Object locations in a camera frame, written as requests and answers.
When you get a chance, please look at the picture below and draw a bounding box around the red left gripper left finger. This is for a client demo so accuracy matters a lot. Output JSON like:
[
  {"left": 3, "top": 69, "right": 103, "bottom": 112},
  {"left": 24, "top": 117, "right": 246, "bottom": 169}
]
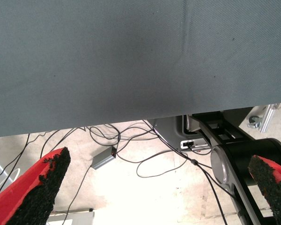
[{"left": 0, "top": 147, "right": 72, "bottom": 225}]

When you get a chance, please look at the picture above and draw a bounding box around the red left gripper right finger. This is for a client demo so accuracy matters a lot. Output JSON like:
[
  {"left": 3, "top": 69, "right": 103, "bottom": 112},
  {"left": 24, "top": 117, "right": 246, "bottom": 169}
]
[{"left": 247, "top": 154, "right": 281, "bottom": 225}]

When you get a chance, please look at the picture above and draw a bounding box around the white flat box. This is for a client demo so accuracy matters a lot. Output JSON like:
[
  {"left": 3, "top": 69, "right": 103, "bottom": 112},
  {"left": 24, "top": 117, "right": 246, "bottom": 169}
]
[{"left": 46, "top": 208, "right": 95, "bottom": 225}]

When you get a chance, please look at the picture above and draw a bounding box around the aluminium profile bar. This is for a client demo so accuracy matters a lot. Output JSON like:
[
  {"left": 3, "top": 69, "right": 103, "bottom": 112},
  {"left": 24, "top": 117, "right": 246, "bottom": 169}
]
[{"left": 257, "top": 102, "right": 281, "bottom": 134}]

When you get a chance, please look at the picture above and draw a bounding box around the black caster wheel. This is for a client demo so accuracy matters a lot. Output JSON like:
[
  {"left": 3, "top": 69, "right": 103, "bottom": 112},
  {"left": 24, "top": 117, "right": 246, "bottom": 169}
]
[{"left": 247, "top": 114, "right": 263, "bottom": 128}]

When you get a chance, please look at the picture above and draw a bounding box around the dark grey base housing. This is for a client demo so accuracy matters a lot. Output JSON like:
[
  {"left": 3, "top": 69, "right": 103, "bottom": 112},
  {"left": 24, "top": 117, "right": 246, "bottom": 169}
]
[{"left": 147, "top": 106, "right": 253, "bottom": 152}]

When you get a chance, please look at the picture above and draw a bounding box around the dark grey table cloth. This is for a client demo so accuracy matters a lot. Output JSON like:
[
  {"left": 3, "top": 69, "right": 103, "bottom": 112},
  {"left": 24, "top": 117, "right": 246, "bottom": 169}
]
[{"left": 0, "top": 0, "right": 281, "bottom": 139}]

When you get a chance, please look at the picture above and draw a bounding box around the white floor cable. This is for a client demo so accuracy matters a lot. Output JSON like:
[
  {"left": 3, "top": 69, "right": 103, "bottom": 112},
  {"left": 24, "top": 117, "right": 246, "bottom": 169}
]
[{"left": 0, "top": 167, "right": 21, "bottom": 200}]

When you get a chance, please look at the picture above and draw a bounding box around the black floor cable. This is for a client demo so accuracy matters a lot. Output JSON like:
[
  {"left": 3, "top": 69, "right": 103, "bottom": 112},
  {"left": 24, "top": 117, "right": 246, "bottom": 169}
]
[
  {"left": 39, "top": 126, "right": 87, "bottom": 160},
  {"left": 62, "top": 164, "right": 94, "bottom": 225},
  {"left": 88, "top": 120, "right": 160, "bottom": 152},
  {"left": 0, "top": 133, "right": 30, "bottom": 197},
  {"left": 116, "top": 150, "right": 189, "bottom": 178}
]

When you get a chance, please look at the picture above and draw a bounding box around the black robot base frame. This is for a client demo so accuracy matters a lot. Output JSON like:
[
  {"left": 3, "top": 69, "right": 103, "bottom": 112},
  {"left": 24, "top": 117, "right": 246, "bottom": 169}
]
[{"left": 192, "top": 110, "right": 281, "bottom": 225}]

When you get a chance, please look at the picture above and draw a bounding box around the black cable with ferrite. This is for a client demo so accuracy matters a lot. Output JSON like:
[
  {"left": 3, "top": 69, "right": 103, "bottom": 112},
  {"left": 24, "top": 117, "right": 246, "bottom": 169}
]
[{"left": 142, "top": 119, "right": 229, "bottom": 225}]

